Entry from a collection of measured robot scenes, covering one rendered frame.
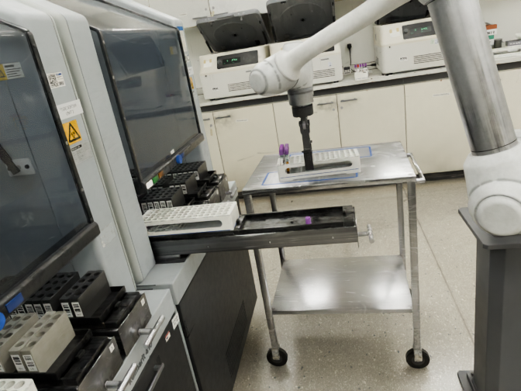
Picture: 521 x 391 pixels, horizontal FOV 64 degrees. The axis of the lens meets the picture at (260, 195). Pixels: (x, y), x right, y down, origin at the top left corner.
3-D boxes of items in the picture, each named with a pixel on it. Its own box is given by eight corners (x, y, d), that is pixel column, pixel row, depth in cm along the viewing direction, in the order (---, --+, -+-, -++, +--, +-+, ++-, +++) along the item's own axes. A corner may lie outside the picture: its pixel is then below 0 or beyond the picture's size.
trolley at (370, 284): (267, 368, 180) (232, 191, 152) (282, 302, 222) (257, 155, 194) (433, 371, 165) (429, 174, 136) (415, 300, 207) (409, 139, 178)
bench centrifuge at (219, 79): (203, 102, 349) (186, 19, 327) (223, 91, 406) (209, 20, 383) (268, 93, 336) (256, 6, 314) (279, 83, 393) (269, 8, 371)
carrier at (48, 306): (78, 292, 101) (70, 271, 99) (86, 292, 101) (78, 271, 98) (50, 324, 90) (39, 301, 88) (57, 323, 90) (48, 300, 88)
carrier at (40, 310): (70, 293, 101) (62, 271, 99) (77, 292, 101) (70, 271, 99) (39, 324, 91) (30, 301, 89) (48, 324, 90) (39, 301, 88)
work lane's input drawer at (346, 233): (132, 264, 129) (125, 238, 126) (150, 243, 142) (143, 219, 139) (375, 248, 115) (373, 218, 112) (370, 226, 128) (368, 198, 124)
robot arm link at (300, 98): (312, 84, 149) (314, 101, 151) (287, 88, 151) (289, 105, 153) (313, 88, 141) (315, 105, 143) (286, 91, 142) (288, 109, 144)
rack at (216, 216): (140, 241, 128) (135, 223, 126) (153, 226, 137) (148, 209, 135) (233, 233, 122) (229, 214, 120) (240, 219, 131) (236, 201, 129)
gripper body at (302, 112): (312, 105, 143) (315, 131, 146) (312, 101, 151) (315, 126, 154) (291, 108, 144) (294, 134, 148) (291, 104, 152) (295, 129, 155)
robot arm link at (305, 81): (295, 86, 153) (274, 93, 143) (288, 41, 147) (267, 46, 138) (320, 84, 146) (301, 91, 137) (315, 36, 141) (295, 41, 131)
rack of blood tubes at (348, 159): (278, 181, 154) (276, 165, 152) (280, 173, 163) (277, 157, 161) (360, 171, 149) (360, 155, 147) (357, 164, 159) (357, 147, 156)
